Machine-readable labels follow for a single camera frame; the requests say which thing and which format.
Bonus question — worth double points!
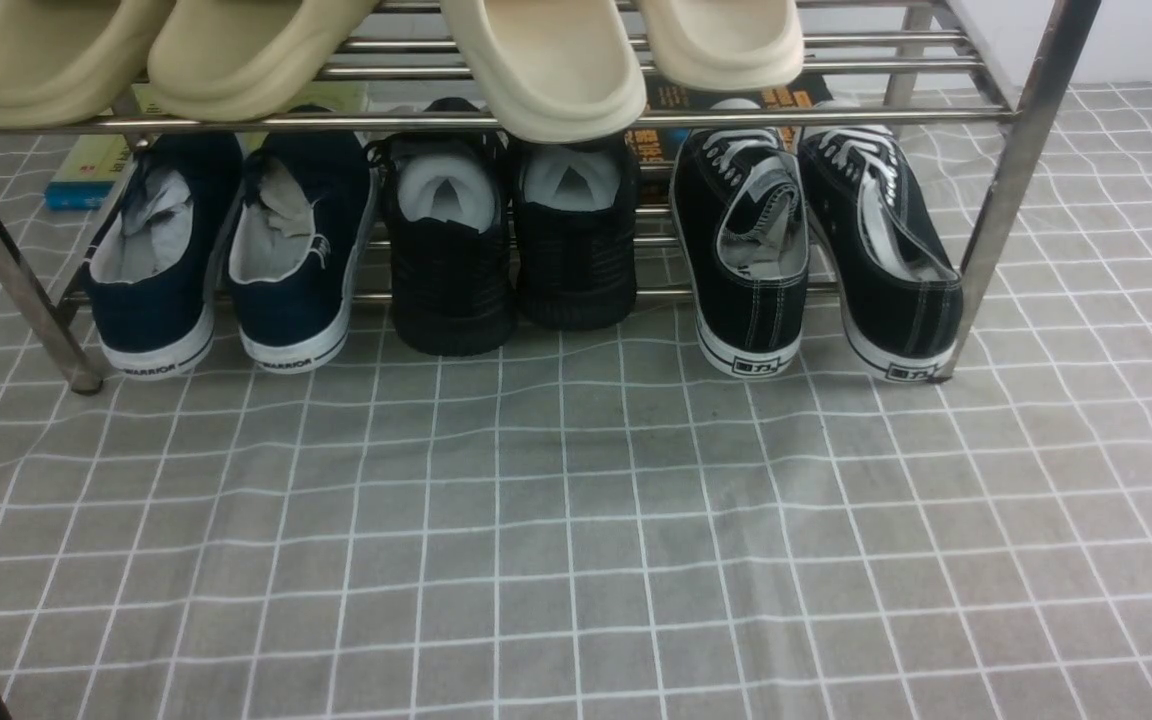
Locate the black canvas sneaker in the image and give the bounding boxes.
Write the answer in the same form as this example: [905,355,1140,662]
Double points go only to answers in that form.
[797,124,964,382]
[669,128,812,379]

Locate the black book under rack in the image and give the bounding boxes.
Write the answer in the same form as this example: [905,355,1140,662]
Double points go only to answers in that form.
[626,76,835,204]

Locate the silver metal shoe rack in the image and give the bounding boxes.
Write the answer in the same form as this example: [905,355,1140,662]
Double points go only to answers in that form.
[0,1,1100,396]

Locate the black knit sneaker right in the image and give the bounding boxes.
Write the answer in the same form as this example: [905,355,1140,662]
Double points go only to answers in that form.
[507,137,641,331]

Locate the black knit sneaker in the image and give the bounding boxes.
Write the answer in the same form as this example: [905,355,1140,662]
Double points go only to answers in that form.
[507,137,641,331]
[367,131,517,357]

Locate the grey grid floor cloth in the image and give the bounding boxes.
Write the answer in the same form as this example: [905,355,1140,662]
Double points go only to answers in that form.
[0,83,1152,719]

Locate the black knit sneaker left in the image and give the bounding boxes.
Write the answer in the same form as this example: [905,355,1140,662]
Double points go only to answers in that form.
[367,131,517,357]

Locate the cream foam slipper large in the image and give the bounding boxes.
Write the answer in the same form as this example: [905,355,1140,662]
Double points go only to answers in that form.
[440,1,646,143]

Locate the navy canvas sneaker right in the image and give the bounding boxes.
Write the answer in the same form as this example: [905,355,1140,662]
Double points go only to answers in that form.
[223,129,380,374]

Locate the navy canvas sneaker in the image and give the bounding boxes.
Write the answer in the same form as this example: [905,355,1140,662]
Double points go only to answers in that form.
[223,129,380,374]
[82,132,244,381]

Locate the cream foam slipper right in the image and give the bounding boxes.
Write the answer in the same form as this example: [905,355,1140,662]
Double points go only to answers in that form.
[635,1,805,94]

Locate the navy canvas sneaker left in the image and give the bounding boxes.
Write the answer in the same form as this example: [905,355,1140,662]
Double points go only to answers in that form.
[82,132,244,381]

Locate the tan foam slipper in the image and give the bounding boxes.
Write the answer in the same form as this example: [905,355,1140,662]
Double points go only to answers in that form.
[0,1,175,129]
[147,1,378,122]

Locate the yellow green book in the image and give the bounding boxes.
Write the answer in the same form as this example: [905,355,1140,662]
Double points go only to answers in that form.
[44,81,369,211]

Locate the tan foam slipper far left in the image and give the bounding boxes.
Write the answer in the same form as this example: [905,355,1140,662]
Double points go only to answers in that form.
[0,1,175,129]

